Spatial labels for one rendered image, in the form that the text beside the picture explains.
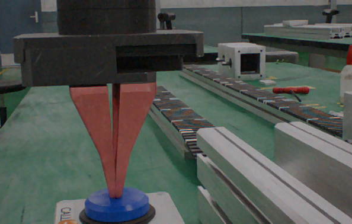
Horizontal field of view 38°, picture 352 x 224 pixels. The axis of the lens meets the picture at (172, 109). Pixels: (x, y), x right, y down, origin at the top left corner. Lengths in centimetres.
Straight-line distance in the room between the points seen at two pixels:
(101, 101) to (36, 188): 32
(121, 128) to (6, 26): 1127
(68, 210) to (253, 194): 12
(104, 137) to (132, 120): 2
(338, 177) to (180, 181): 25
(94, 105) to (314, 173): 19
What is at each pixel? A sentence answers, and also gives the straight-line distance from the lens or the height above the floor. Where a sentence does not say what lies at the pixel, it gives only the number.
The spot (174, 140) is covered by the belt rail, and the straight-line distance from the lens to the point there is 72.
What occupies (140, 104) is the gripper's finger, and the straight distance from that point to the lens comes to 28.
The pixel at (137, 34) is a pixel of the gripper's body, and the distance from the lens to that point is 28.
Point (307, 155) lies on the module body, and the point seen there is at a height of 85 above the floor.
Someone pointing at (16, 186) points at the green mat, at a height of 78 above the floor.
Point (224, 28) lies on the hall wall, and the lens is 1190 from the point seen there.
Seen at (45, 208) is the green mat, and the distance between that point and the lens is 52.
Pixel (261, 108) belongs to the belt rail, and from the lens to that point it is 94.
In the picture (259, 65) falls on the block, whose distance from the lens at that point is 145.
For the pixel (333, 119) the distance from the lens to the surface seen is 74.
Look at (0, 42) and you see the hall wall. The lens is 1157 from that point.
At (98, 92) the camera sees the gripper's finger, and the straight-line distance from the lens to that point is 27.
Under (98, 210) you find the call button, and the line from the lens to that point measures 31.
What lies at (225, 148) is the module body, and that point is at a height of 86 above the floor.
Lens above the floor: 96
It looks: 10 degrees down
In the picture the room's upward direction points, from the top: 2 degrees counter-clockwise
